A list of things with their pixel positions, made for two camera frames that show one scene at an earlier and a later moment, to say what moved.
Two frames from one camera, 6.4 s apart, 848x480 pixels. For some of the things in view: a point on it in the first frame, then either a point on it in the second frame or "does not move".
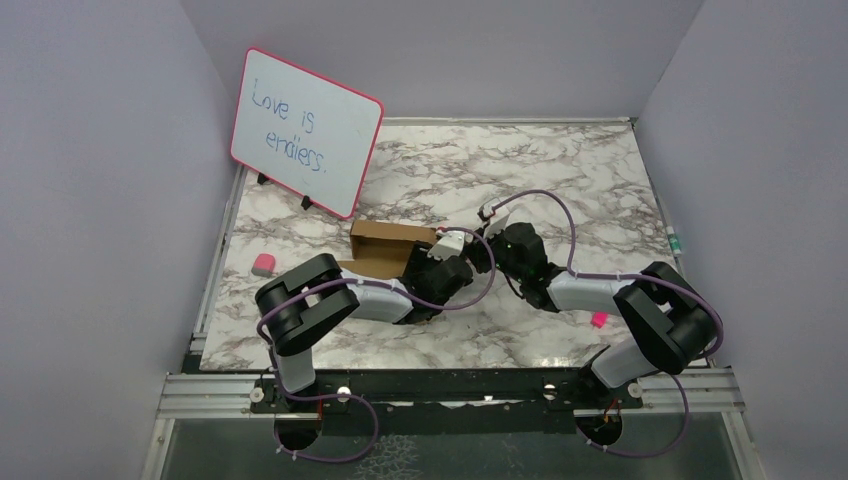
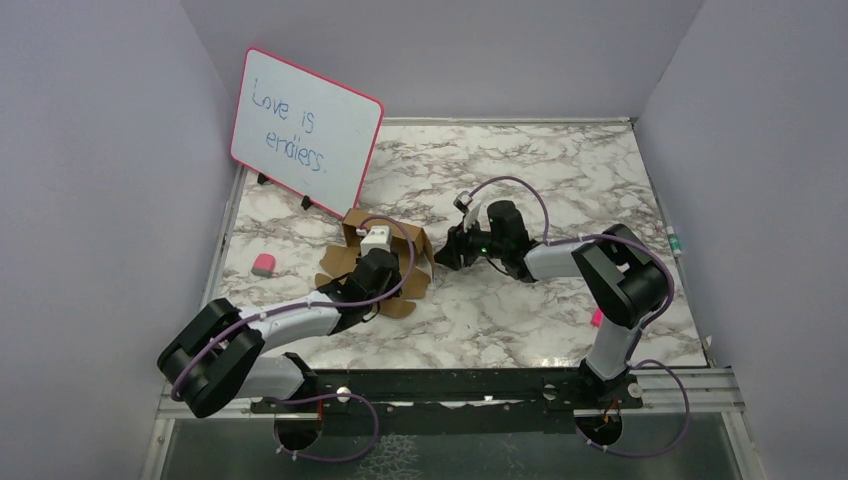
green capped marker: [674, 241] does not move
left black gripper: [417, 259] to [395, 281]
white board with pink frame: [309, 133] does not move
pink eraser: [263, 265] does not move
